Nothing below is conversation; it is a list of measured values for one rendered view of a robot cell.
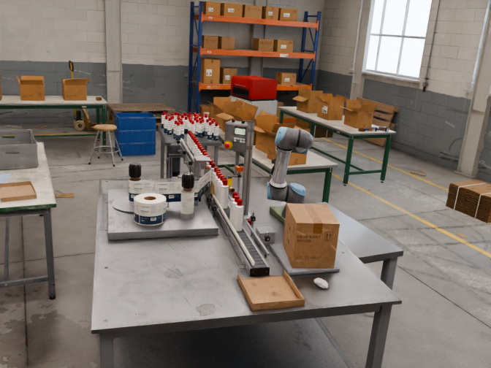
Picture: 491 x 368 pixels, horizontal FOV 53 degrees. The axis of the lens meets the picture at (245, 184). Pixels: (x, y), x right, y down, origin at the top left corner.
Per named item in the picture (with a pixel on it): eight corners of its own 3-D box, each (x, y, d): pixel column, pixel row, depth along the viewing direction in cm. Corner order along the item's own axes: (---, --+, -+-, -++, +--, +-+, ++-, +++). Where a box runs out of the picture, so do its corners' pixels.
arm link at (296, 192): (303, 207, 331) (307, 189, 327) (284, 204, 331) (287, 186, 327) (302, 201, 343) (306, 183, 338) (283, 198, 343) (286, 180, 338)
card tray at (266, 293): (237, 279, 256) (237, 272, 255) (283, 276, 263) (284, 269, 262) (252, 311, 229) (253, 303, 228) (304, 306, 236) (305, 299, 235)
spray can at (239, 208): (232, 228, 307) (234, 198, 301) (240, 228, 309) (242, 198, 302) (234, 231, 303) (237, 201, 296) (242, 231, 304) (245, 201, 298)
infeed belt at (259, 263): (199, 179, 411) (199, 175, 410) (209, 179, 413) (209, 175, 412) (252, 274, 260) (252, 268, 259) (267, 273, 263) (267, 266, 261)
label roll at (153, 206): (131, 225, 303) (131, 203, 298) (136, 213, 322) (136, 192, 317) (164, 225, 304) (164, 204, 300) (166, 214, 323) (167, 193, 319)
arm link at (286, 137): (286, 205, 333) (301, 133, 304) (264, 202, 333) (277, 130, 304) (286, 196, 343) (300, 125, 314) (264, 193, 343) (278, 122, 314)
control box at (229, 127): (229, 147, 343) (230, 120, 337) (251, 150, 337) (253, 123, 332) (223, 150, 333) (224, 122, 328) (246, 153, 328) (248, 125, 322)
